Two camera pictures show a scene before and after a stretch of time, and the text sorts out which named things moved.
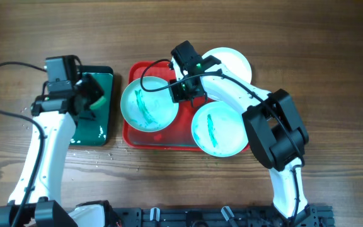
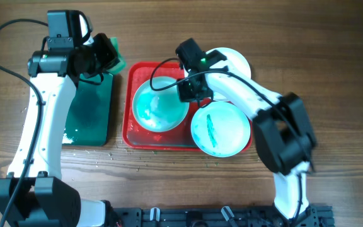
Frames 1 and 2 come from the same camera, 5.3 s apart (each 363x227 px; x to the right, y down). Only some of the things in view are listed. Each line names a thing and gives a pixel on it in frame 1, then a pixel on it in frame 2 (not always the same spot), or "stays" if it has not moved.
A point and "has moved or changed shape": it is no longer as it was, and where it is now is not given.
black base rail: (312, 216) stays
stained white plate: (233, 61) stays
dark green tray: (96, 132) stays
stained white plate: (147, 104) has moved or changed shape
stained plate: (218, 129) stays
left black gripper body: (88, 88) to (98, 54)
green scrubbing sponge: (101, 100) to (121, 65)
